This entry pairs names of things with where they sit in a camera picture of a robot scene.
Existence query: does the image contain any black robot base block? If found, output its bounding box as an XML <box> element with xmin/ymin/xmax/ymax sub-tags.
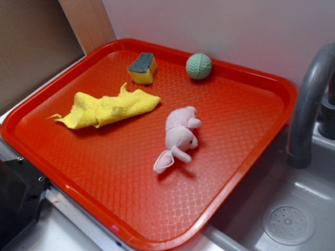
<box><xmin>1</xmin><ymin>157</ymin><xmax>49</xmax><ymax>250</ymax></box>

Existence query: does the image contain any pink plush bunny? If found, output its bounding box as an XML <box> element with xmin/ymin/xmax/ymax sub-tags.
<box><xmin>153</xmin><ymin>106</ymin><xmax>202</xmax><ymax>174</ymax></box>

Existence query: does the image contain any red plastic tray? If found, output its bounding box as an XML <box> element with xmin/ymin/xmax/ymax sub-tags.
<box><xmin>1</xmin><ymin>39</ymin><xmax>297</xmax><ymax>250</ymax></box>

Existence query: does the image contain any yellow sponge with green pad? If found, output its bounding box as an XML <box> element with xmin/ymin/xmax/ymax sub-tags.
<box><xmin>127</xmin><ymin>53</ymin><xmax>158</xmax><ymax>85</ymax></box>

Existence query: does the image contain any green textured ball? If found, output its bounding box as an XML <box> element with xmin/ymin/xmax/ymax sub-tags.
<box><xmin>186</xmin><ymin>53</ymin><xmax>213</xmax><ymax>80</ymax></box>

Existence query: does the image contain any yellow microfiber cloth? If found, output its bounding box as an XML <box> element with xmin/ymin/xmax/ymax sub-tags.
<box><xmin>51</xmin><ymin>84</ymin><xmax>161</xmax><ymax>130</ymax></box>

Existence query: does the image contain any grey toy sink basin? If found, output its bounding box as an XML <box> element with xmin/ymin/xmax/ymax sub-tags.
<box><xmin>203</xmin><ymin>129</ymin><xmax>334</xmax><ymax>250</ymax></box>

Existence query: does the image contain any brown cardboard panel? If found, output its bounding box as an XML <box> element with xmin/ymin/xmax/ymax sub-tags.
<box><xmin>1</xmin><ymin>1</ymin><xmax>116</xmax><ymax>115</ymax></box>

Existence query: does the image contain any grey toy faucet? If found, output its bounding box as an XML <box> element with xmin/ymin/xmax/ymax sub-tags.
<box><xmin>286</xmin><ymin>42</ymin><xmax>334</xmax><ymax>169</ymax></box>

